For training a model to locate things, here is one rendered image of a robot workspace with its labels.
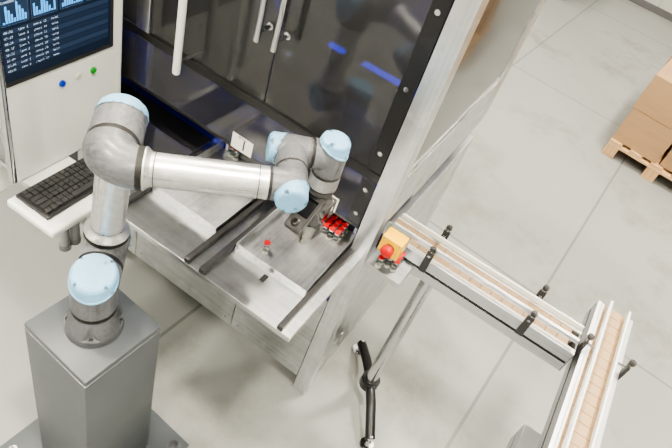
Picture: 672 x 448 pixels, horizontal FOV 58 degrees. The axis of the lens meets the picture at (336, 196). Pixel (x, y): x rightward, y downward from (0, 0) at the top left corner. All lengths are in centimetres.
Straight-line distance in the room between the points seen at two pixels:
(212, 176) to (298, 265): 65
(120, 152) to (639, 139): 419
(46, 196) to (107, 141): 76
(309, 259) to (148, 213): 51
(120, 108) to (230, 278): 64
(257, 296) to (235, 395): 90
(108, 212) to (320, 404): 141
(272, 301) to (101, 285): 48
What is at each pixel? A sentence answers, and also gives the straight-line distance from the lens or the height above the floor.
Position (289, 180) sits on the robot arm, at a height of 143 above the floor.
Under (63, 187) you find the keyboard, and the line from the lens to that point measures 208.
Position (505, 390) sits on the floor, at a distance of 305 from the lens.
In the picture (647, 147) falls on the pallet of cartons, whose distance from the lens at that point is 499.
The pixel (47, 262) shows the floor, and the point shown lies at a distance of 296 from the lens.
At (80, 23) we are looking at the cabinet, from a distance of 197.
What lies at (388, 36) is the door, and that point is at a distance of 157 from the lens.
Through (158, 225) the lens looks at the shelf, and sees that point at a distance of 190.
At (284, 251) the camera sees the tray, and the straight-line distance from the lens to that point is 189.
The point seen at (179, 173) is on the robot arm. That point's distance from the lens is 129.
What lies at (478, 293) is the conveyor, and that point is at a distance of 197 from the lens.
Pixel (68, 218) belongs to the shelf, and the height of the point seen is 80.
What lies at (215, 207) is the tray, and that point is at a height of 88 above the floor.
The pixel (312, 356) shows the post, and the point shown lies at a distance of 243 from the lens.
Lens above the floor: 228
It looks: 41 degrees down
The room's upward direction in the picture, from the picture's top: 20 degrees clockwise
